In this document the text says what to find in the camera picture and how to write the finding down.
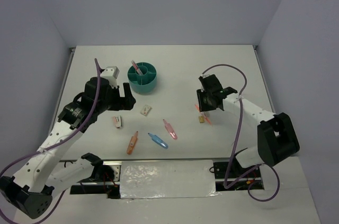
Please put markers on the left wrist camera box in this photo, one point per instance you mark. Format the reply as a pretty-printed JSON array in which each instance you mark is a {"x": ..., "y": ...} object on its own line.
[{"x": 111, "y": 74}]

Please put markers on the silver foil sheet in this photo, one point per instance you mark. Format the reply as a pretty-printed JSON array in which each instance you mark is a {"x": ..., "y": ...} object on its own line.
[{"x": 167, "y": 179}]

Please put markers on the red slim pen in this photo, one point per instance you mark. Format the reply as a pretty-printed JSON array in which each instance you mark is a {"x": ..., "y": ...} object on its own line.
[{"x": 133, "y": 64}]

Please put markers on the teal round desk organizer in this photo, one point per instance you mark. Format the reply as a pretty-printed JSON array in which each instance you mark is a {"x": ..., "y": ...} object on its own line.
[{"x": 145, "y": 83}]

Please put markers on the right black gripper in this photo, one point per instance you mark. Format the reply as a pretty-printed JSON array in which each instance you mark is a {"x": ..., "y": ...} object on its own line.
[{"x": 201, "y": 92}]

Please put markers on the orange slim pen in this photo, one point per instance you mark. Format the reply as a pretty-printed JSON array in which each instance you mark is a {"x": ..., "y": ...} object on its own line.
[{"x": 207, "y": 120}]

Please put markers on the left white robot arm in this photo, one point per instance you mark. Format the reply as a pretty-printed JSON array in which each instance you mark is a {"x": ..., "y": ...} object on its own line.
[{"x": 32, "y": 188}]

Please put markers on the orange highlighter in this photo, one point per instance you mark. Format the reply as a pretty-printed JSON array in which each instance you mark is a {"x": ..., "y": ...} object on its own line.
[{"x": 132, "y": 143}]

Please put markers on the blue highlighter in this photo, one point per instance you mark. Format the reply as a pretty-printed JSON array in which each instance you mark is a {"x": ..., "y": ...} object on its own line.
[{"x": 156, "y": 139}]

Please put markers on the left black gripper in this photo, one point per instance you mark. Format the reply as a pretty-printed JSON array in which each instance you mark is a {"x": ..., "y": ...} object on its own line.
[{"x": 124, "y": 103}]

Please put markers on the small brown eraser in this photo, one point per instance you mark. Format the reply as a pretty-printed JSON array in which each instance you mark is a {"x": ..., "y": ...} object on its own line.
[{"x": 201, "y": 119}]

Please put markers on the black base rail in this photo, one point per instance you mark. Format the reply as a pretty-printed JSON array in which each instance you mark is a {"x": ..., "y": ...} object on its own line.
[{"x": 109, "y": 184}]

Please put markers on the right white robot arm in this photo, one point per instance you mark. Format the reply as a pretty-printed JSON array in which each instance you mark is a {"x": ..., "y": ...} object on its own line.
[{"x": 276, "y": 139}]

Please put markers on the pink highlighter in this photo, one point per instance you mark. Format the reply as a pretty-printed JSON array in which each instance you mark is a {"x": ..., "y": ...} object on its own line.
[{"x": 170, "y": 129}]

